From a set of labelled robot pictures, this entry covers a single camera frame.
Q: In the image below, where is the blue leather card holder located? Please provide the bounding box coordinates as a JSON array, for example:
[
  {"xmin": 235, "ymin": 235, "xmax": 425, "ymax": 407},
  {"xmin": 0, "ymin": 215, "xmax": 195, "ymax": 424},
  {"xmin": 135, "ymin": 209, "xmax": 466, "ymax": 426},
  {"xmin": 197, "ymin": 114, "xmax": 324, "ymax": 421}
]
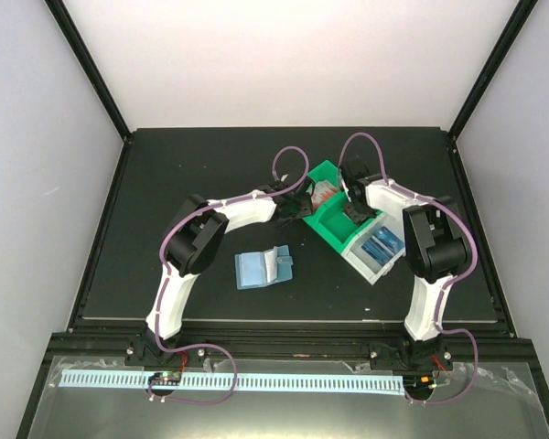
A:
[{"xmin": 234, "ymin": 245, "xmax": 294, "ymax": 290}]

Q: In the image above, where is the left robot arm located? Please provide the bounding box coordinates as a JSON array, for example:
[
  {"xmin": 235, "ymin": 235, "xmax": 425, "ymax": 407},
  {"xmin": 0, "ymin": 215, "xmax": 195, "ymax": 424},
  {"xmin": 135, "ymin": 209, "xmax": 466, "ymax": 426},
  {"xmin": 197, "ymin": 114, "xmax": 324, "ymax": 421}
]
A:
[{"xmin": 145, "ymin": 176, "xmax": 315, "ymax": 365}]

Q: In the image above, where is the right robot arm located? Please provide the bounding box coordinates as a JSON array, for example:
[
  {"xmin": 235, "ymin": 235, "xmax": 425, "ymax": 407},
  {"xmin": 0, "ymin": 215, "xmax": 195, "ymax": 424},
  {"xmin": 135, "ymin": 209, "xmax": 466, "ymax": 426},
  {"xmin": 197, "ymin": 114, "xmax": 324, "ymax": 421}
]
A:
[{"xmin": 339, "ymin": 158, "xmax": 478, "ymax": 369}]

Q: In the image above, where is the red white card stack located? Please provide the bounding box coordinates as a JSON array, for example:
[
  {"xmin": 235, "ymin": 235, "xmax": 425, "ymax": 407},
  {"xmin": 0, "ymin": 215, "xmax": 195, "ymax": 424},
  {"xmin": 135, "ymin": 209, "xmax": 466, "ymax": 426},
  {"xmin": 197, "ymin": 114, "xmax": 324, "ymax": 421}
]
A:
[{"xmin": 311, "ymin": 180, "xmax": 339, "ymax": 210}]

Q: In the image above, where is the blue card stack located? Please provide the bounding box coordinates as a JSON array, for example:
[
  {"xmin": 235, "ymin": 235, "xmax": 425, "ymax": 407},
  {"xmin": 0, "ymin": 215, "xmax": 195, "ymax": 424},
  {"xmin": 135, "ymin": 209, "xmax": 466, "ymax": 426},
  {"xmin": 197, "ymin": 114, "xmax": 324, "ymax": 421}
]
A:
[{"xmin": 361, "ymin": 226, "xmax": 404, "ymax": 267}]

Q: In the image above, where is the green plastic bin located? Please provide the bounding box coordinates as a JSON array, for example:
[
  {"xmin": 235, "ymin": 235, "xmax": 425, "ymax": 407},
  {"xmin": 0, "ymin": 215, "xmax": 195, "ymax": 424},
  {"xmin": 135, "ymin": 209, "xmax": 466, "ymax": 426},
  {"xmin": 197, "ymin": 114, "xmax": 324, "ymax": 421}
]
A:
[{"xmin": 303, "ymin": 160, "xmax": 385, "ymax": 254}]

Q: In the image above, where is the white plastic bin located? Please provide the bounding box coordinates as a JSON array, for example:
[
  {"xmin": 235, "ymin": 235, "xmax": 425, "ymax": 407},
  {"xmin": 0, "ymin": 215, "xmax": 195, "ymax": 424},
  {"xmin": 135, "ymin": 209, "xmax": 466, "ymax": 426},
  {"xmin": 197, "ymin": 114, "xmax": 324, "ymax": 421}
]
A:
[{"xmin": 340, "ymin": 213, "xmax": 405, "ymax": 285}]

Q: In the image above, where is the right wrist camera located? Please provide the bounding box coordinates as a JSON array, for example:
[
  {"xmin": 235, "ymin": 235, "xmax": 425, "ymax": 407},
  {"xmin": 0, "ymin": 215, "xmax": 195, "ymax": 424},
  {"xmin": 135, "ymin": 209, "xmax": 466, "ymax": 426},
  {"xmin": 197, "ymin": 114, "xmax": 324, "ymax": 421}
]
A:
[{"xmin": 338, "ymin": 168, "xmax": 351, "ymax": 201}]

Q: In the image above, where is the black aluminium frame rail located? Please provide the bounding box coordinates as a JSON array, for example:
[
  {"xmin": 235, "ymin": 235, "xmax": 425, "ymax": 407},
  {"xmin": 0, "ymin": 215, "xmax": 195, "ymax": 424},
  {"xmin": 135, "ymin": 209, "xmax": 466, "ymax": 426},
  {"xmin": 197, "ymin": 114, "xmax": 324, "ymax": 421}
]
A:
[{"xmin": 47, "ymin": 327, "xmax": 536, "ymax": 369}]

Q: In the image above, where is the white slotted cable duct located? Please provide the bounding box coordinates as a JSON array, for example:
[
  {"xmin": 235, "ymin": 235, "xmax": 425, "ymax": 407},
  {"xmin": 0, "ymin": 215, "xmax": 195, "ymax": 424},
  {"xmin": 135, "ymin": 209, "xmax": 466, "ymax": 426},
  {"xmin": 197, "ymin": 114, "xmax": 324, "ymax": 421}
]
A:
[{"xmin": 58, "ymin": 369, "xmax": 405, "ymax": 396}]

